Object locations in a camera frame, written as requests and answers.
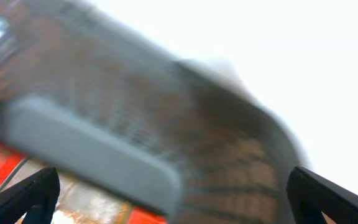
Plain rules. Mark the orange snack bar packet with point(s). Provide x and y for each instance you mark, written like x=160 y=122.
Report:
x=78 y=202

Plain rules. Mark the grey plastic basket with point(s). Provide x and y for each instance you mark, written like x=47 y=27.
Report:
x=84 y=93

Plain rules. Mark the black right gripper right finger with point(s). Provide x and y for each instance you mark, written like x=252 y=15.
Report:
x=313 y=197

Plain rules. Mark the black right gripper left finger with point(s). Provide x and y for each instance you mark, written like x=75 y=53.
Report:
x=33 y=199

